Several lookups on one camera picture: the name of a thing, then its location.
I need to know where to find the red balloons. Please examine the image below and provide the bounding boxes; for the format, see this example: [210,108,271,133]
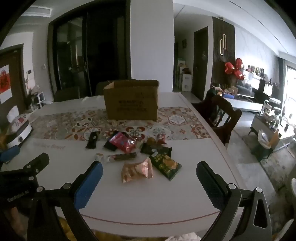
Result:
[224,58,245,81]

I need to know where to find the patterned table runner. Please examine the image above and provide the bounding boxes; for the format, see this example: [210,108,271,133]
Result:
[30,105,212,142]

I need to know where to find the dark upholstered chair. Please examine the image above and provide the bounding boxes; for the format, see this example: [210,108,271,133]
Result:
[54,87,80,102]
[95,80,116,96]

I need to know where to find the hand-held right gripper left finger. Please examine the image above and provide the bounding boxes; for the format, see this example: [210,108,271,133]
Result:
[28,161,103,241]

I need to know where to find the dark wooden chair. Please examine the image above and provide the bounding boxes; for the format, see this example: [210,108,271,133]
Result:
[192,89,242,145]

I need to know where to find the white paper with red print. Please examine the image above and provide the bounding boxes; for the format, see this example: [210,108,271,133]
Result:
[0,65,12,103]

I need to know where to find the dark packet with white label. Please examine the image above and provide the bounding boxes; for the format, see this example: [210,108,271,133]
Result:
[140,142,173,158]

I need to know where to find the red snack packet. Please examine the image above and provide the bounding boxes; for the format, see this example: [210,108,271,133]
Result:
[109,132,137,154]

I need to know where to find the cluttered coffee table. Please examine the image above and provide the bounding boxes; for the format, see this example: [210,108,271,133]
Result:
[248,115,295,160]

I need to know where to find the small black snack packet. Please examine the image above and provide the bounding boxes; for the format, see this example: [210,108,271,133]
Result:
[85,131,100,149]

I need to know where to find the dark wooden door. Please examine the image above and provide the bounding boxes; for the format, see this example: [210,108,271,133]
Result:
[194,27,208,101]

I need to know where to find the dark brown snack bar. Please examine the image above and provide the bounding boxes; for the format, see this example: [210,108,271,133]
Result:
[107,152,137,163]

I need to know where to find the green and yellow snack packet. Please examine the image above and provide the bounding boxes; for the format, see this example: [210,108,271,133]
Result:
[149,153,182,181]

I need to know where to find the dark glass sliding doors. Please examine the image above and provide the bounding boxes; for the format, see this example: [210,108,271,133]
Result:
[47,0,131,98]

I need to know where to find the brown cardboard box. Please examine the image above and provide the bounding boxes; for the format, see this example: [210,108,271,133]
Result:
[103,80,159,121]

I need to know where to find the white box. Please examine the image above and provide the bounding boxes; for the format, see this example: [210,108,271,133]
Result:
[181,74,192,92]

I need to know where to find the white round appliance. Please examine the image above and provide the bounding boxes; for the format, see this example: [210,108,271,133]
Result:
[5,105,33,147]

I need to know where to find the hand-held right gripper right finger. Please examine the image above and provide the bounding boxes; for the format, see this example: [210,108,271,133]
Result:
[196,161,272,241]

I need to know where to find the white low bench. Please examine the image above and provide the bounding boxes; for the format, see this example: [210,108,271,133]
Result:
[222,95,264,113]

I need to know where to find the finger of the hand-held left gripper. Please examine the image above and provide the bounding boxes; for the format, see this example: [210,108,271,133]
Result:
[14,153,50,181]
[0,146,21,164]

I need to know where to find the pink snack packet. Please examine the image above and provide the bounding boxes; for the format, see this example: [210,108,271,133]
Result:
[121,158,153,183]

